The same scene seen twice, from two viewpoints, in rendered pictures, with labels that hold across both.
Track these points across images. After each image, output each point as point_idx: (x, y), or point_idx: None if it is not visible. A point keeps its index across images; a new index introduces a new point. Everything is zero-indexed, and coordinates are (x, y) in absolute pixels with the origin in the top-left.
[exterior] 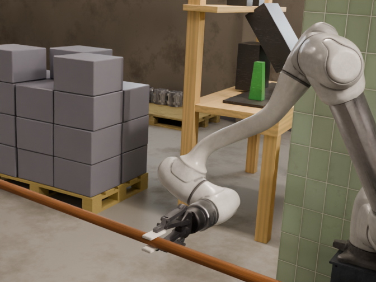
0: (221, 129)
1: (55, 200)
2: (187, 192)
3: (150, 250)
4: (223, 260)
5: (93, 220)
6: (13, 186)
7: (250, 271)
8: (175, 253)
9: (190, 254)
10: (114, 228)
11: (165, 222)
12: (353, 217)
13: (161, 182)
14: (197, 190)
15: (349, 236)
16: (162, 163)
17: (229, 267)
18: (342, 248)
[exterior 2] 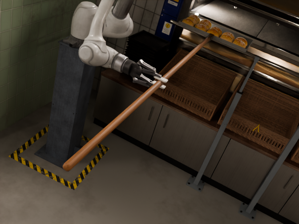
0: (103, 10)
1: (127, 111)
2: (107, 57)
3: (165, 86)
4: (175, 66)
5: (146, 98)
6: (103, 134)
7: (181, 62)
8: (169, 78)
9: (172, 73)
10: (153, 91)
11: (155, 71)
12: (86, 26)
13: (93, 63)
14: (109, 52)
15: (81, 37)
16: (94, 50)
17: (179, 66)
18: (75, 45)
